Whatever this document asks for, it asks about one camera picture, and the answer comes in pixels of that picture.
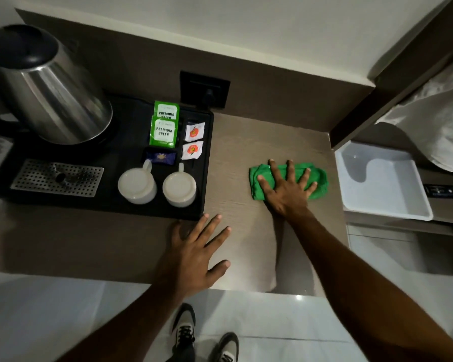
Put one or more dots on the person's left hand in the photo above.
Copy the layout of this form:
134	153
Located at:
187	260

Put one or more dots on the person's right hand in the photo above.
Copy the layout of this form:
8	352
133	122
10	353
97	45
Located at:
287	196

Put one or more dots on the person's left little finger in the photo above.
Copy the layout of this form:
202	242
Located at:
176	232

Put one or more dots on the person's right middle finger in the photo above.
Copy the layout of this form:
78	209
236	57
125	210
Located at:
290	172

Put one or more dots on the person's right little finger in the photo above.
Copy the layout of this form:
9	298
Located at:
311	189

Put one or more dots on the person's right thumb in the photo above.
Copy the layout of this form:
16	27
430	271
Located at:
265	184

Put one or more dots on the person's left thumb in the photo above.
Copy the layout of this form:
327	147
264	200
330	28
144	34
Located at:
219	271

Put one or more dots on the person's left middle finger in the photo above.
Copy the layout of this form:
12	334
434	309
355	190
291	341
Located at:
211	228

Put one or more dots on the green cleaning cloth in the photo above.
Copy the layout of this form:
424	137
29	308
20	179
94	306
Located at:
258	184

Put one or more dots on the person's left forearm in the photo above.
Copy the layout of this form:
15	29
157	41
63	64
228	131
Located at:
128	327

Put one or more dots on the person's right forearm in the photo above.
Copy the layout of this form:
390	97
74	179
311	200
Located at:
362	294

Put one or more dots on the white ceramic cup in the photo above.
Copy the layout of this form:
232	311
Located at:
179	190
136	186

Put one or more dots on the person's left shoe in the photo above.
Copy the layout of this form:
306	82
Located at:
184	327

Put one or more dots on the person's shoe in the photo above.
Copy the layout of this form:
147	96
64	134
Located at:
224	348
184	327

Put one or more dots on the black serving tray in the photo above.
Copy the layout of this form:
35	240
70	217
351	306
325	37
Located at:
113	201

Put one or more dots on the dark blue sachet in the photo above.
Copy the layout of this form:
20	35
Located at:
160	157

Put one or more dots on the person's right shoe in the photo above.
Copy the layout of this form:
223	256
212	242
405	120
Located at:
224	348

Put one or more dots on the white sachet with orange print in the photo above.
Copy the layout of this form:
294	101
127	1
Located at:
194	132
192	150

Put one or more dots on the white plastic tray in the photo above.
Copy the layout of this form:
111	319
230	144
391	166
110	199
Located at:
392	192

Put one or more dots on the green tea packet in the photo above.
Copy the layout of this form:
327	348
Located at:
163	132
167	109

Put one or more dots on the perforated metal drip grate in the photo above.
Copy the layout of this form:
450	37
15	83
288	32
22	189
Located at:
83	182

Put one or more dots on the black remote control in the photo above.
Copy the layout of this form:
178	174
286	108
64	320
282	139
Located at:
445	191

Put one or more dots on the white pillow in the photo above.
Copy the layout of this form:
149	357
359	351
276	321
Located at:
434	124

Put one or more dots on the stainless steel electric kettle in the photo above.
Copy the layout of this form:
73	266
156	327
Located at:
56	97

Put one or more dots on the black wall socket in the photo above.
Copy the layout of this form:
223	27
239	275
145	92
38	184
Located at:
192	86

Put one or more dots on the brown wooden bed frame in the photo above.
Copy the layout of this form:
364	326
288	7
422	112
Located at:
407	67

